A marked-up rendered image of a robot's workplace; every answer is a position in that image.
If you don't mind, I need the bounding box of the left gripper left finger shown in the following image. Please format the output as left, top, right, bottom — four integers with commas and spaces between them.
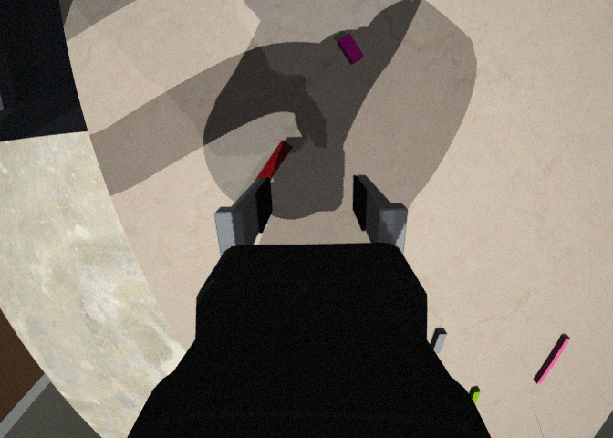
214, 177, 273, 256

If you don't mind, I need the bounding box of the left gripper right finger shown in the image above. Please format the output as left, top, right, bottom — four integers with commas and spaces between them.
353, 175, 408, 254

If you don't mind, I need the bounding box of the red rod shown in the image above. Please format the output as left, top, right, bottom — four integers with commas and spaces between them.
256, 141, 293, 180

